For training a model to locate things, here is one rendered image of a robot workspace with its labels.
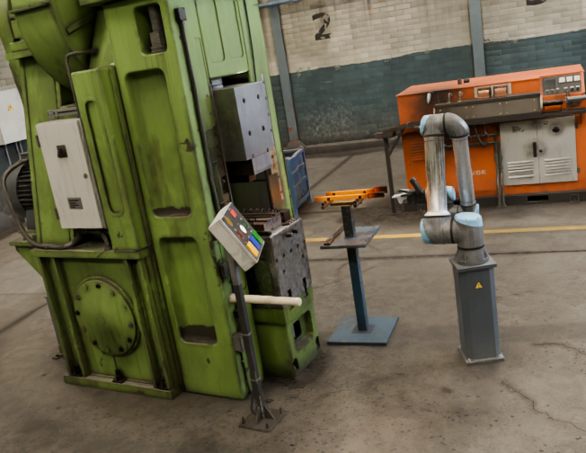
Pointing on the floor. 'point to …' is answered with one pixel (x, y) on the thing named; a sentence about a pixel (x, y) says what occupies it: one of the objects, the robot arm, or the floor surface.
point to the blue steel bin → (297, 178)
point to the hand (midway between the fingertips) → (394, 192)
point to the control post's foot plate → (262, 419)
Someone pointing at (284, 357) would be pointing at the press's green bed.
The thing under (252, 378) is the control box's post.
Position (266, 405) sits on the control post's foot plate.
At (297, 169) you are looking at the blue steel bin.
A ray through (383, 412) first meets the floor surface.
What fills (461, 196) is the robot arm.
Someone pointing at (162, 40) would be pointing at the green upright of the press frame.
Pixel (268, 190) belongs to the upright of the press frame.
